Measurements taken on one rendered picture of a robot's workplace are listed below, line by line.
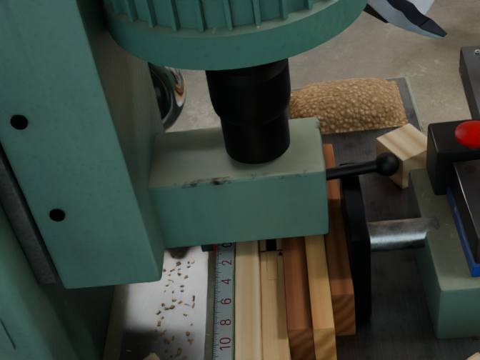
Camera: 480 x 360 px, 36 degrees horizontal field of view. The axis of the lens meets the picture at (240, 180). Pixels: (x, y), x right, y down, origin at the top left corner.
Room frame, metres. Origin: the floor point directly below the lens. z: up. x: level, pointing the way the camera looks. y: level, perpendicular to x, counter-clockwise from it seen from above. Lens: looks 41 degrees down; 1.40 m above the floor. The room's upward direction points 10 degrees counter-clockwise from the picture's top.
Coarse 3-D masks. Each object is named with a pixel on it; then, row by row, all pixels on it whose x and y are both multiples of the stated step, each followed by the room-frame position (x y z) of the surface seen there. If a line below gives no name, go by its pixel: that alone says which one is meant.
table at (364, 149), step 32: (384, 128) 0.61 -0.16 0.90; (416, 128) 0.60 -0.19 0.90; (352, 160) 0.57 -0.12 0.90; (384, 192) 0.52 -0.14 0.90; (384, 256) 0.44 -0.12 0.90; (384, 288) 0.40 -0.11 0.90; (416, 288) 0.39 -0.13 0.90; (384, 320) 0.37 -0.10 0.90; (416, 320) 0.36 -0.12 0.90; (352, 352) 0.34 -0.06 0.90; (384, 352) 0.34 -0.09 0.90; (416, 352) 0.33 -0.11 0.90; (448, 352) 0.33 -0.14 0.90
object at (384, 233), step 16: (352, 176) 0.44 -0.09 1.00; (352, 192) 0.42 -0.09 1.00; (352, 208) 0.41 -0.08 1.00; (352, 224) 0.39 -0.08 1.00; (368, 224) 0.42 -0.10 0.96; (384, 224) 0.41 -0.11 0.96; (400, 224) 0.41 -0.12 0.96; (416, 224) 0.41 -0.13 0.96; (432, 224) 0.41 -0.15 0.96; (352, 240) 0.37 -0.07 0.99; (368, 240) 0.37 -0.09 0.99; (384, 240) 0.40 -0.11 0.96; (400, 240) 0.40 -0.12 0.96; (416, 240) 0.40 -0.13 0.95; (352, 256) 0.37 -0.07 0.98; (368, 256) 0.37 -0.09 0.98; (352, 272) 0.37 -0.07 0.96; (368, 272) 0.37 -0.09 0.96; (368, 288) 0.37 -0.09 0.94; (368, 304) 0.37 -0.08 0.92
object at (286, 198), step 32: (160, 160) 0.46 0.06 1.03; (192, 160) 0.45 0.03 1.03; (224, 160) 0.44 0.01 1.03; (288, 160) 0.43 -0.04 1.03; (320, 160) 0.42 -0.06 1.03; (160, 192) 0.42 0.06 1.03; (192, 192) 0.42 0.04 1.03; (224, 192) 0.42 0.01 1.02; (256, 192) 0.42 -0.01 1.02; (288, 192) 0.41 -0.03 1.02; (320, 192) 0.41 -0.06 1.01; (160, 224) 0.43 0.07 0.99; (192, 224) 0.42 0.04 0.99; (224, 224) 0.42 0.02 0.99; (256, 224) 0.42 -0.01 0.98; (288, 224) 0.41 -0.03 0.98; (320, 224) 0.41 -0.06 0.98
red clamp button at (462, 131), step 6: (462, 126) 0.45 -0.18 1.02; (468, 126) 0.44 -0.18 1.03; (474, 126) 0.44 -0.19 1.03; (456, 132) 0.44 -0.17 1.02; (462, 132) 0.44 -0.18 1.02; (468, 132) 0.44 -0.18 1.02; (474, 132) 0.44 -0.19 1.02; (456, 138) 0.44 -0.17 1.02; (462, 138) 0.43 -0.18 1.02; (468, 138) 0.43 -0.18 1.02; (474, 138) 0.43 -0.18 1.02; (462, 144) 0.43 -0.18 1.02; (468, 144) 0.43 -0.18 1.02; (474, 144) 0.43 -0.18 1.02
